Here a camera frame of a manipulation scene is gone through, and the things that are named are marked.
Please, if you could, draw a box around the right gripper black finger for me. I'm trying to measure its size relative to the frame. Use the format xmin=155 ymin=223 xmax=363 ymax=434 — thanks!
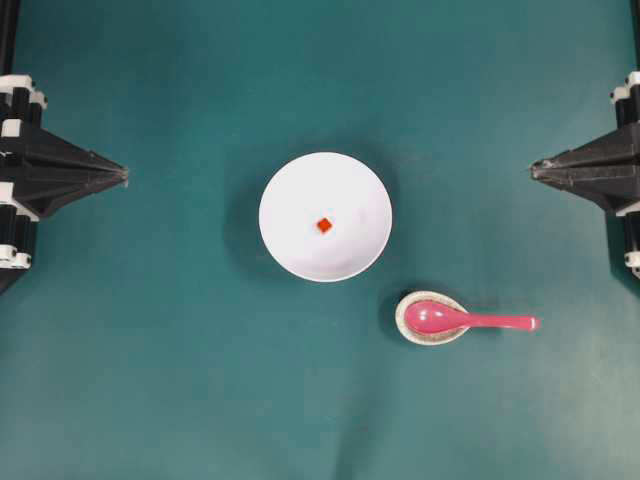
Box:
xmin=531 ymin=172 xmax=639 ymax=212
xmin=530 ymin=122 xmax=639 ymax=172

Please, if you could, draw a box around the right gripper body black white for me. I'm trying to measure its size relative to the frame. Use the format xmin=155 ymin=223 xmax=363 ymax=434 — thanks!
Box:
xmin=610 ymin=70 xmax=639 ymax=278

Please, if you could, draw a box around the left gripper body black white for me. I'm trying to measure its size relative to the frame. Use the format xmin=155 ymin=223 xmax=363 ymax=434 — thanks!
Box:
xmin=1 ymin=74 xmax=48 ymax=269

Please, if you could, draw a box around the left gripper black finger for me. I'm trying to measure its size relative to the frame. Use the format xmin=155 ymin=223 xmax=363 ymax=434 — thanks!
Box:
xmin=14 ymin=172 xmax=128 ymax=218
xmin=19 ymin=125 xmax=128 ymax=176

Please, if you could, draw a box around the pink plastic spoon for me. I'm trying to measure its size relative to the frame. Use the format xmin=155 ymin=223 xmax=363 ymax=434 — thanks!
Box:
xmin=404 ymin=300 xmax=540 ymax=334

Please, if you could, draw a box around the small red block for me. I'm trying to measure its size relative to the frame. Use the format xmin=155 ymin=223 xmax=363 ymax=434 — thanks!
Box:
xmin=316 ymin=218 xmax=333 ymax=234

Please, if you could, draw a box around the speckled beige spoon rest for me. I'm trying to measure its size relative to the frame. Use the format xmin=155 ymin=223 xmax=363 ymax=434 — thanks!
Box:
xmin=395 ymin=291 xmax=467 ymax=346

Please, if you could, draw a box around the white round bowl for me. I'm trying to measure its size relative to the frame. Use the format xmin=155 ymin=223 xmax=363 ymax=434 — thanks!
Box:
xmin=258 ymin=152 xmax=393 ymax=283

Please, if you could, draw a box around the black frame rail left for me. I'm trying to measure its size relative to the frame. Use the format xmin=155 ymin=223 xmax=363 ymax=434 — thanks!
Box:
xmin=0 ymin=0 xmax=21 ymax=76

